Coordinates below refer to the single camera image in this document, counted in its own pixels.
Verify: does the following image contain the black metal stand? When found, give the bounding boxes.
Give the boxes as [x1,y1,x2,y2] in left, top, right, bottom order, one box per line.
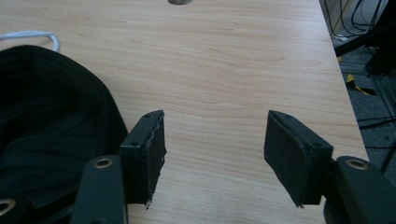
[333,0,396,76]

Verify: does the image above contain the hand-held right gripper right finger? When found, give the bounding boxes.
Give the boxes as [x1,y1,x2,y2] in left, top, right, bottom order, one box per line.
[263,109,334,208]

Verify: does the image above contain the white cable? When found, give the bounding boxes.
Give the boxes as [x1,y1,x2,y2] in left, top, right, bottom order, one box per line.
[0,30,61,53]

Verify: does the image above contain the black cables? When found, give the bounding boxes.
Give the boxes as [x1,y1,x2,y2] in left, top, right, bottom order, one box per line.
[322,0,390,40]

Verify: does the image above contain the black ribbed cloth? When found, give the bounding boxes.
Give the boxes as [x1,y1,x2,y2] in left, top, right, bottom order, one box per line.
[0,44,129,224]

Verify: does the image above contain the yellow black tape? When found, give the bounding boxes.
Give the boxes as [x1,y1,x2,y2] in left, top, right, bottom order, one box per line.
[346,73,376,97]

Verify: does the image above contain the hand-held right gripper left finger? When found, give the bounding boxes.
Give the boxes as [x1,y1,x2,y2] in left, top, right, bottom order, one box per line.
[117,109,167,210]

